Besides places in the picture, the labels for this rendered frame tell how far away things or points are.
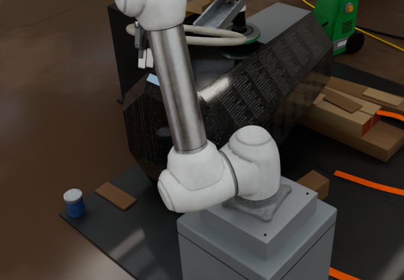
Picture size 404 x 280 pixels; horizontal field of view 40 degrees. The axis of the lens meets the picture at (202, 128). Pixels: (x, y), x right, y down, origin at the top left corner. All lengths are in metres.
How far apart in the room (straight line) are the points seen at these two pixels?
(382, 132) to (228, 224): 1.89
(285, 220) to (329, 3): 2.78
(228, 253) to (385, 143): 1.83
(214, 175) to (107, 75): 2.84
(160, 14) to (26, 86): 3.07
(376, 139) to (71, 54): 2.60
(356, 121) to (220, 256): 1.79
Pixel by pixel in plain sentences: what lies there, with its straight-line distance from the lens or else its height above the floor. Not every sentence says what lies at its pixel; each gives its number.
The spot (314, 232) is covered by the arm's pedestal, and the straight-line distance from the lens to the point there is 1.88.
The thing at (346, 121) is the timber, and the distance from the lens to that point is 3.44.
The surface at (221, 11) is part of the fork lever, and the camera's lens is 2.70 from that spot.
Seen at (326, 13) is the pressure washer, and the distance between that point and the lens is 4.36.
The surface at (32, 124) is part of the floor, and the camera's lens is 3.98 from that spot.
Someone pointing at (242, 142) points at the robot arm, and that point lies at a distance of 1.66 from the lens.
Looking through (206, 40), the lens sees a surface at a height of 1.24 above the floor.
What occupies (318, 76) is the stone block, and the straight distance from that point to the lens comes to 3.21.
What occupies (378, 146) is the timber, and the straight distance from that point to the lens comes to 3.41.
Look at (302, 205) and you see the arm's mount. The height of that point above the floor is 0.89.
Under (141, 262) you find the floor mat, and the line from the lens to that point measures 2.84.
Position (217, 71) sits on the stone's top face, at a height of 0.80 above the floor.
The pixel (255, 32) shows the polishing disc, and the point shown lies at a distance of 2.92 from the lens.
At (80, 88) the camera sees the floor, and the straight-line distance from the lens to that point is 4.27.
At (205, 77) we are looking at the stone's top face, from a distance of 2.65.
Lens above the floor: 2.17
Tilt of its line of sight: 36 degrees down
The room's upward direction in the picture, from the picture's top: 4 degrees counter-clockwise
